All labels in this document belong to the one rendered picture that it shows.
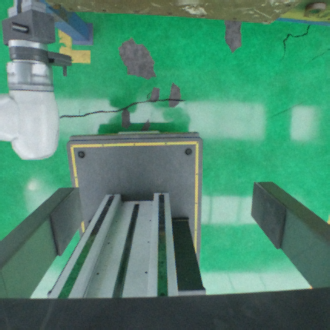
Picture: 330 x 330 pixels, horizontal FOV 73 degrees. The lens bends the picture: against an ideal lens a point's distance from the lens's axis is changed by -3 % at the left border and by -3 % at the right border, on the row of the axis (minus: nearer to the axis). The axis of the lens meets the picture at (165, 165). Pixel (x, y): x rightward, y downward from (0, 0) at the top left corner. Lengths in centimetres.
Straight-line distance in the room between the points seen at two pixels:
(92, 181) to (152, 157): 35
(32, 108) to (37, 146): 8
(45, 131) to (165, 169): 77
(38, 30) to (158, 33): 104
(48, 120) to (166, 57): 105
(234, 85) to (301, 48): 46
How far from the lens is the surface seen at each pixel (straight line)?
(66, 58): 61
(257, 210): 17
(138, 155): 118
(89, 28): 157
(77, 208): 16
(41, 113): 55
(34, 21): 55
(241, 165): 162
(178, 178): 122
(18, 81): 56
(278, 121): 166
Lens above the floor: 147
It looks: 74 degrees down
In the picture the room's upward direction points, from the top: 176 degrees clockwise
